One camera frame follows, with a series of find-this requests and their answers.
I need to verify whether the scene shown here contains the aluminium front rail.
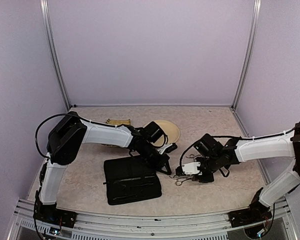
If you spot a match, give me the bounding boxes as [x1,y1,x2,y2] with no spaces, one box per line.
[7,199,298,240]

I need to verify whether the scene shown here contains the woven bamboo tray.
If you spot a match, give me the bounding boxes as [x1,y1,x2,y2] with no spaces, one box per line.
[105,118,131,125]

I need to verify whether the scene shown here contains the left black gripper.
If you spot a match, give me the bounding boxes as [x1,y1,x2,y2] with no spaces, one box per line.
[139,141,172,175]

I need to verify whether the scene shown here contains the black zip tool case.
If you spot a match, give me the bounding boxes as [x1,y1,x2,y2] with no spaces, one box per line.
[103,156,162,206]

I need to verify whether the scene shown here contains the left aluminium frame post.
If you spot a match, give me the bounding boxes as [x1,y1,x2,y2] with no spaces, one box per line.
[40,0,72,111]

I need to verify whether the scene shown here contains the thinning silver scissors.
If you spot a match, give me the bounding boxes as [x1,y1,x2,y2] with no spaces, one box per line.
[185,153,200,161]

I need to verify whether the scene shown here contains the right aluminium frame post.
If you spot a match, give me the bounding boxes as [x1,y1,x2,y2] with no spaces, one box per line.
[229,0,262,111]

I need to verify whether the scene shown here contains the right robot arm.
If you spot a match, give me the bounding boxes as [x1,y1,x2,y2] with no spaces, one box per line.
[175,121,300,222]

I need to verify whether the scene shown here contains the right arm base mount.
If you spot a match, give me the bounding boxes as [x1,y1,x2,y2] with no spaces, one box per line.
[228,208,273,228]

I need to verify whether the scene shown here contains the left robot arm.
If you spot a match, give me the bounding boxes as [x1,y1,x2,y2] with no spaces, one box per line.
[35,111,172,223]

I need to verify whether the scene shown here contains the straight silver scissors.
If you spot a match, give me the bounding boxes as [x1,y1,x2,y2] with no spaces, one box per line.
[169,174,193,187]

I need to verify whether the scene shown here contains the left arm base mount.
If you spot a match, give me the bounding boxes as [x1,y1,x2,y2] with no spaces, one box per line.
[33,208,78,229]

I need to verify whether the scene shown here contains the aluminium frame post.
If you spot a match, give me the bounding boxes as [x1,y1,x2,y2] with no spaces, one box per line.
[229,0,262,111]
[40,0,72,111]

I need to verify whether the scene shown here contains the cream round plate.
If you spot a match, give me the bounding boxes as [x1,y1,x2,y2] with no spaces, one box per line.
[152,119,180,147]

